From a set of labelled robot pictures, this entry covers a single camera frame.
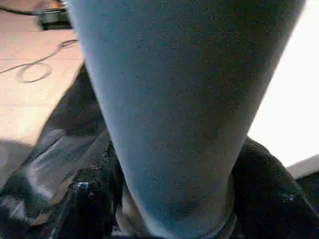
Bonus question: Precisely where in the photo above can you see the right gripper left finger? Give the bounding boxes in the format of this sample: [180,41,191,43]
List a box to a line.
[29,133,125,239]

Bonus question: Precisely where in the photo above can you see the black mat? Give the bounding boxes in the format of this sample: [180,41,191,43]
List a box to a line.
[0,63,319,239]

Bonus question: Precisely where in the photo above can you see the black floor power strip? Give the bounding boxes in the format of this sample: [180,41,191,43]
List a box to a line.
[36,6,73,30]

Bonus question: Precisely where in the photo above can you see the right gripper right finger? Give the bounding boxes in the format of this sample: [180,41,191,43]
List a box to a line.
[230,136,319,239]

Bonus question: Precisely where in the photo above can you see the white plastic table leg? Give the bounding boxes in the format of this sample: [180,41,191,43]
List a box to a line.
[67,0,309,239]

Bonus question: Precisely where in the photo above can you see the white plastic table top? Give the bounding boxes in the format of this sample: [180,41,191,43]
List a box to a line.
[117,0,319,239]

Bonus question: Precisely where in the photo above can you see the black floor cables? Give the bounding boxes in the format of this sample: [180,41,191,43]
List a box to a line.
[0,6,80,84]

